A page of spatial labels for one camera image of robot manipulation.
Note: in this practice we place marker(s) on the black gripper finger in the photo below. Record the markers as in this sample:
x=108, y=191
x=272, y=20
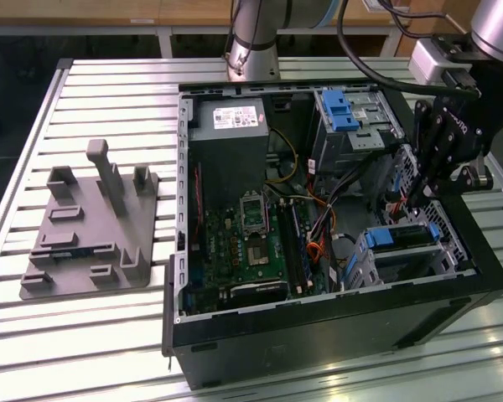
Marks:
x=465, y=180
x=438, y=146

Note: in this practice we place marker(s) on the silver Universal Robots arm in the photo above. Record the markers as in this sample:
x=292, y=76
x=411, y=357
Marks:
x=255, y=42

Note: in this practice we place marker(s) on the metal disk bay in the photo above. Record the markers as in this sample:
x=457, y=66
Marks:
x=440, y=218

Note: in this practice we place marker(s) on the black RAM slot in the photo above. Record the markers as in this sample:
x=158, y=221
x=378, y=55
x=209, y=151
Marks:
x=285, y=247
x=299, y=251

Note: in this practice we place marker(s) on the grey metal drive cage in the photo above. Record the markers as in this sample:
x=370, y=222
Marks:
x=339, y=146

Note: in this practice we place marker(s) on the brown wooden cabinet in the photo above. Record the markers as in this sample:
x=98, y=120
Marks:
x=406, y=46

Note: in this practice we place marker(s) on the blue plastic drive latch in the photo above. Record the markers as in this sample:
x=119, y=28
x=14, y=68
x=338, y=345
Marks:
x=339, y=113

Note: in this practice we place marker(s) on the CPU socket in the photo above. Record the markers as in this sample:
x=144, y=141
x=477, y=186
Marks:
x=253, y=211

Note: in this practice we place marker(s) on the square chipset heatsink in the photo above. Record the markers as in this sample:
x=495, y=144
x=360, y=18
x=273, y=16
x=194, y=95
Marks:
x=256, y=253

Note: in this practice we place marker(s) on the black power supply unit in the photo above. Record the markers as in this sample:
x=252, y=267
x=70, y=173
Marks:
x=226, y=159

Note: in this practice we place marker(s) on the black open PC case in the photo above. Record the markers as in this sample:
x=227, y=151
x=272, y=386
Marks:
x=318, y=347

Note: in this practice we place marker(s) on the black graphics card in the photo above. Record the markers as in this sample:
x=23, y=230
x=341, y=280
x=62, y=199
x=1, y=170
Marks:
x=257, y=290

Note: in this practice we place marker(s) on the green motherboard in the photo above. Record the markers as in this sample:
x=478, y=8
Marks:
x=222, y=251

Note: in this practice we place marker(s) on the wooden workbench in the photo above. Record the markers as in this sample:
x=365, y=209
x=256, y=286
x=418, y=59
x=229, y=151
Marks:
x=109, y=10

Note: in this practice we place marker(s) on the grey parts rack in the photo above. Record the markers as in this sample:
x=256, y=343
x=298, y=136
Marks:
x=88, y=234

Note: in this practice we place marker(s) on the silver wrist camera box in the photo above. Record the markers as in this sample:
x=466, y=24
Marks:
x=425, y=63

